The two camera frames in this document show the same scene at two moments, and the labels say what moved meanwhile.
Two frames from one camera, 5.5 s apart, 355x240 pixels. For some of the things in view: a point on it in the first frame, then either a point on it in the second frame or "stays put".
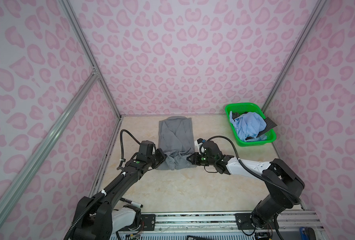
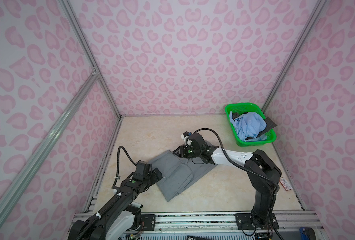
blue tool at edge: [307, 233] stays put
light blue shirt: [248, 125] stays put
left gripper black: [162, 156] → [155, 178]
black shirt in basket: [271, 124] stays put
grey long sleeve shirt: [176, 138] → [179, 174]
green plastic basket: [270, 134] stays put
